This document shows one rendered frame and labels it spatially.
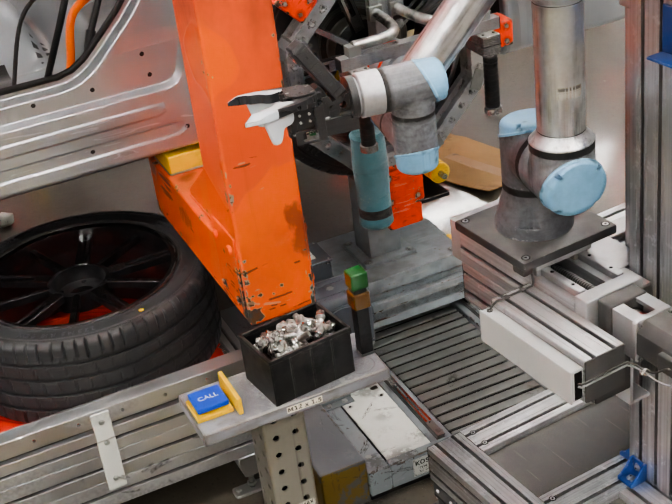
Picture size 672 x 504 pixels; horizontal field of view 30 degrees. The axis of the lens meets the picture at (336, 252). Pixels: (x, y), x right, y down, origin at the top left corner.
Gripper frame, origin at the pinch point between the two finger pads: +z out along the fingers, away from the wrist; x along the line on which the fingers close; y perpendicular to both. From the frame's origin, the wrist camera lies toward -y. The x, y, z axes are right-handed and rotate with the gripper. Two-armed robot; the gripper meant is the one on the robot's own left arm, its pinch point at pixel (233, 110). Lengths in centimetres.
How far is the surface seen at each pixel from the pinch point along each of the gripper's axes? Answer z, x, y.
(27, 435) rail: 50, 60, 77
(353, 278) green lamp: -24, 43, 53
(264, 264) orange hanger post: -8, 56, 50
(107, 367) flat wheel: 30, 73, 72
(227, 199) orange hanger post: -3, 54, 33
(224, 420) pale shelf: 9, 37, 74
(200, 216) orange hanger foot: 1, 82, 45
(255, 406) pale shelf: 2, 39, 74
